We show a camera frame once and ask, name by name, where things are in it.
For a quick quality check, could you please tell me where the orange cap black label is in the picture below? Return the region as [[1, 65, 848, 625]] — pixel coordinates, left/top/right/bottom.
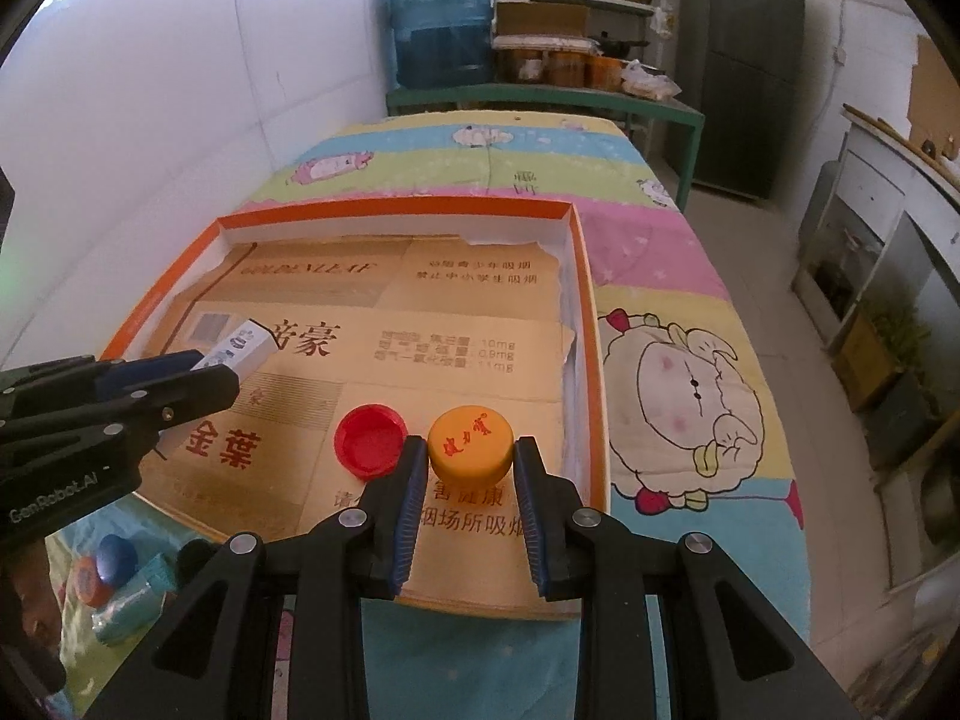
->
[[70, 556, 114, 610]]

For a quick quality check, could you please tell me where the teal crane lighter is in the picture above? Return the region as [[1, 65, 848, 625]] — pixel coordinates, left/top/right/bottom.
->
[[91, 554, 178, 647]]

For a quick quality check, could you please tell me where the orange cap red lettering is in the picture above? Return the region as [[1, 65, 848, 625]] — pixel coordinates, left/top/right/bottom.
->
[[427, 405, 514, 491]]

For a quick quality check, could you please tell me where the cartoon printed white box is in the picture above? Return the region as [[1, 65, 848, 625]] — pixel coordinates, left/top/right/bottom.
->
[[194, 320, 280, 383]]

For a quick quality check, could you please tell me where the red plastic bottle cap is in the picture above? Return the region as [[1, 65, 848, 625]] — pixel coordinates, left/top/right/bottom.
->
[[334, 403, 409, 483]]

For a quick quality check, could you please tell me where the blue plastic bottle cap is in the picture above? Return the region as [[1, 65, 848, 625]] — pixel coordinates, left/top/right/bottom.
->
[[94, 535, 139, 589]]

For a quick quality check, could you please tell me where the black round cap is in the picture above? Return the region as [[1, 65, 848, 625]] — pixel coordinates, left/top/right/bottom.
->
[[174, 538, 218, 589]]

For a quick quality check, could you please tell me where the colourful cartoon sheep quilt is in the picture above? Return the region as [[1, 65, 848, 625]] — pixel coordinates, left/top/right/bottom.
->
[[47, 110, 809, 715]]

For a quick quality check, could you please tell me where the flattened cigarette carton cardboard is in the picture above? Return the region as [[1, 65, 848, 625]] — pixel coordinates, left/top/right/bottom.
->
[[138, 234, 578, 616]]

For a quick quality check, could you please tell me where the orange rimmed cardboard tray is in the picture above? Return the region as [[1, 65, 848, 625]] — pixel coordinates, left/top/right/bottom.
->
[[96, 195, 612, 623]]

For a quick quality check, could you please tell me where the green potted plant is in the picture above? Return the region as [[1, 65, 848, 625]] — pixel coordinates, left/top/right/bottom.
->
[[832, 304, 946, 473]]

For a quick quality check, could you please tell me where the white cabinet counter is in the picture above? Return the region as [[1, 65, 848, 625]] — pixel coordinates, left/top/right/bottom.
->
[[793, 106, 958, 415]]

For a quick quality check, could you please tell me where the dark grey refrigerator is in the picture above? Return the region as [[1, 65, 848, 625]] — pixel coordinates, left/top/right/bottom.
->
[[675, 0, 805, 200]]

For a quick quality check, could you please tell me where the green metal shelf rack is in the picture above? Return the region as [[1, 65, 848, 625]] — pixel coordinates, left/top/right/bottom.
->
[[387, 0, 704, 202]]

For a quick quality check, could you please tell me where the blue water jug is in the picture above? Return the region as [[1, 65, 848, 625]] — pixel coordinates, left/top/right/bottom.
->
[[389, 0, 493, 89]]

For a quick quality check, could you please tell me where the brown cardboard box on shelf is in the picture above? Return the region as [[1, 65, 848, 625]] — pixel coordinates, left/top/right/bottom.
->
[[494, 2, 589, 37]]

